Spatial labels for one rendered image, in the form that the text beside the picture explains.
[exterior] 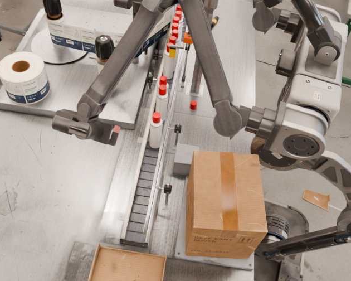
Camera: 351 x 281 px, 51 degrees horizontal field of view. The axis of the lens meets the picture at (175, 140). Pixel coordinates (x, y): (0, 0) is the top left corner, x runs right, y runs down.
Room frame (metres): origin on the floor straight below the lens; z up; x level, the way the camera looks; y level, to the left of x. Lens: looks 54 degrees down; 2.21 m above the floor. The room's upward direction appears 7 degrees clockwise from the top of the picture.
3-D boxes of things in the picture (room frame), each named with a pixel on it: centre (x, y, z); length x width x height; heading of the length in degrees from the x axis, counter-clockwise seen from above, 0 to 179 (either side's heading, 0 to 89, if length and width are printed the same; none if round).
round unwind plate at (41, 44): (1.50, 0.67, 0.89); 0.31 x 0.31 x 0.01
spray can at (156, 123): (0.94, 0.09, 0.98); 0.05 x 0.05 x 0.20
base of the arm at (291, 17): (1.14, -0.35, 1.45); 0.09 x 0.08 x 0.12; 167
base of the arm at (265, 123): (0.65, -0.23, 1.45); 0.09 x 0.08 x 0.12; 167
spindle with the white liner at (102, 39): (1.24, 0.36, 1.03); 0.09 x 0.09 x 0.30
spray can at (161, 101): (1.09, 0.08, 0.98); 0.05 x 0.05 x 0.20
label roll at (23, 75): (1.16, 0.73, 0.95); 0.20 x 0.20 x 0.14
